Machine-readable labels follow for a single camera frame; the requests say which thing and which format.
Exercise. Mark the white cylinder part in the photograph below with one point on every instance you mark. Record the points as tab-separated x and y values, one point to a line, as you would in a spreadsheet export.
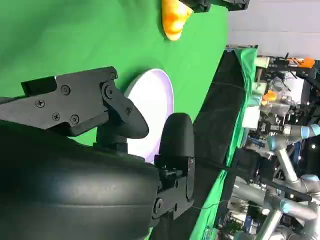
262	62

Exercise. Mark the green table cloth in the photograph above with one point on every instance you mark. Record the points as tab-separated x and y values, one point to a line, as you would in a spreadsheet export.
75	37

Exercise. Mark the lilac plate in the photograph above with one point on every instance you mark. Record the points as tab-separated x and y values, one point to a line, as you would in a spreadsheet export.
152	100

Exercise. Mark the orange toy bread roll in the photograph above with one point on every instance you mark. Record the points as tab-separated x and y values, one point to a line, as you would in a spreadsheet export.
175	22

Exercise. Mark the white paper box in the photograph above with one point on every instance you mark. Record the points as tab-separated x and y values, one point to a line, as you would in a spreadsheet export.
251	117

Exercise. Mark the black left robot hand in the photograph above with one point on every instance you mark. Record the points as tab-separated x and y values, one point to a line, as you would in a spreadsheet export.
197	5

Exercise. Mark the small orange object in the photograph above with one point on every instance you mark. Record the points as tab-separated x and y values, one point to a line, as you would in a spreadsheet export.
269	97

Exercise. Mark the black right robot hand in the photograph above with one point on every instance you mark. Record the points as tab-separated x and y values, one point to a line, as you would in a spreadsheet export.
75	180

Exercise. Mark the orange clamp tool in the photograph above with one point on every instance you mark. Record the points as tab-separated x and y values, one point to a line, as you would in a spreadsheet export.
306	62

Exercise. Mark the black table drape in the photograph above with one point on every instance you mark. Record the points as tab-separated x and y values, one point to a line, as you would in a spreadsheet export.
220	112

